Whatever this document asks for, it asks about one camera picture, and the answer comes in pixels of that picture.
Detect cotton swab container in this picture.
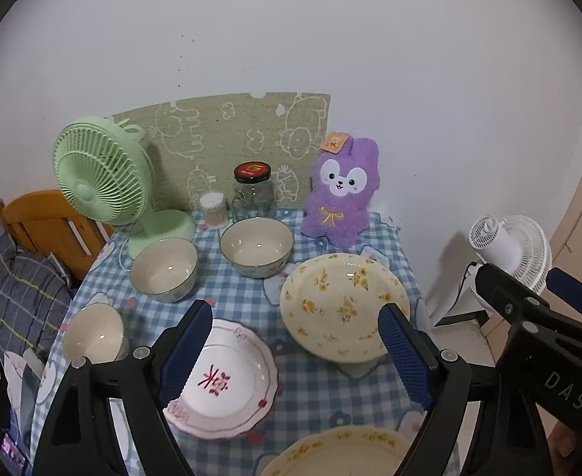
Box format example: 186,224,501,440
200,191,228,230

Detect white standing fan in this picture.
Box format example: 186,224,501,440
430,215,553,328

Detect green desk fan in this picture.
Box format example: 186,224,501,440
53,115,197,261

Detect yellow floral plate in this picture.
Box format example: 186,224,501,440
279,253,411,364
258,425,421,476

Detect grey plaid pillow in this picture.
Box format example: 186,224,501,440
0,233,73,358

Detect black fan cable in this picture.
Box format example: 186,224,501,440
457,260,480,308

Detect green patterned wall mat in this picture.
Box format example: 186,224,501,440
111,90,331,214

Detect blue checkered tablecloth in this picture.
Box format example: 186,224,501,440
30,208,463,476

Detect pink-rimmed plate with red character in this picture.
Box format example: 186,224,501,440
164,318,279,440

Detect purple plush bunny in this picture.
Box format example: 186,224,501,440
299,130,384,250

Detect white bowl with green rim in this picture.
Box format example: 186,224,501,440
63,302,125,365
220,217,295,279
129,237,199,303

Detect glass jar with black lid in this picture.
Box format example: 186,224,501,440
230,161,278,224

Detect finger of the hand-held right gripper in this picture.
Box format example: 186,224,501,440
545,267,582,325
474,263,550,330

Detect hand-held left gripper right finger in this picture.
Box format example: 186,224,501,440
377,302,552,476

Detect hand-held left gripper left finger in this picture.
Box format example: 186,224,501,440
32,300,215,476

